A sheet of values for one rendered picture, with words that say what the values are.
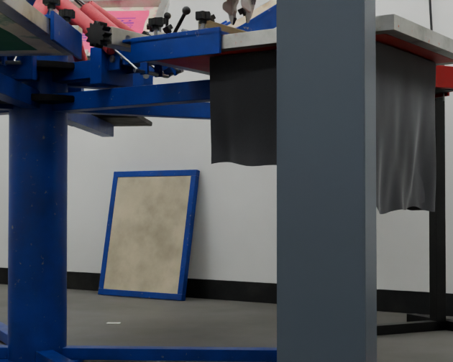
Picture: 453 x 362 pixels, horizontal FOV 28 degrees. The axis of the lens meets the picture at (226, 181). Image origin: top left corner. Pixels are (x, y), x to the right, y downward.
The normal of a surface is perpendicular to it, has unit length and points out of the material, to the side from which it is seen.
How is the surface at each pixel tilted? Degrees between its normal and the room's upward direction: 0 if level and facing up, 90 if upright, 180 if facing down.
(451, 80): 90
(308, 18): 90
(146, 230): 79
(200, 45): 90
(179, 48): 90
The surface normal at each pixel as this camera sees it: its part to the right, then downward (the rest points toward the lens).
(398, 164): 0.81, -0.04
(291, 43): -0.29, -0.02
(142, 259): -0.55, -0.21
